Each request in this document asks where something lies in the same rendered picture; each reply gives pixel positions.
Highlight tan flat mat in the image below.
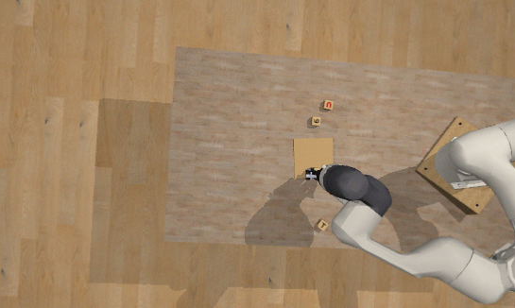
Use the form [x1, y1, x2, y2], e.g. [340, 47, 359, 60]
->
[294, 138, 333, 179]

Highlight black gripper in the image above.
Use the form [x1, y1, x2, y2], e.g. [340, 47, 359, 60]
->
[305, 168, 323, 186]

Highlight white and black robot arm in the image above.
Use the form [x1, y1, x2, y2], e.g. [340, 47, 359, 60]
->
[319, 119, 515, 304]

